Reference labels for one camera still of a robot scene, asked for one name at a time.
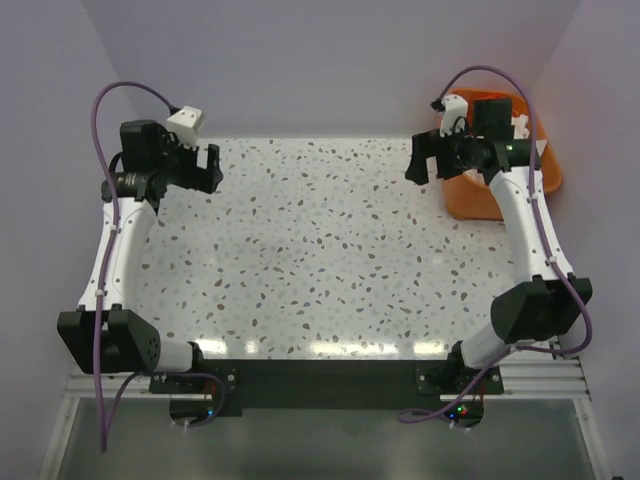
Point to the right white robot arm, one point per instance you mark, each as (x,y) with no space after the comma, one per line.
(547,297)

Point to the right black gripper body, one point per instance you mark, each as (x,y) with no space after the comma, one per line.
(454,153)

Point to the aluminium frame rail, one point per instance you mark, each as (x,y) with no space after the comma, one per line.
(522,379)

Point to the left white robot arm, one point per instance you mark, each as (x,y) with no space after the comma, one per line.
(106,332)

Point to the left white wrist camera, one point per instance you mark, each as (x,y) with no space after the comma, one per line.
(185,124)

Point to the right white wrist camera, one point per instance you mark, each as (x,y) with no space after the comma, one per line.
(453,111)

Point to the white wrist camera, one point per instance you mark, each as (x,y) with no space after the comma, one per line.
(185,124)
(453,111)

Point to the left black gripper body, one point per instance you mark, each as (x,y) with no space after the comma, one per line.
(180,164)

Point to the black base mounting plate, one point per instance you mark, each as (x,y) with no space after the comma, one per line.
(329,384)

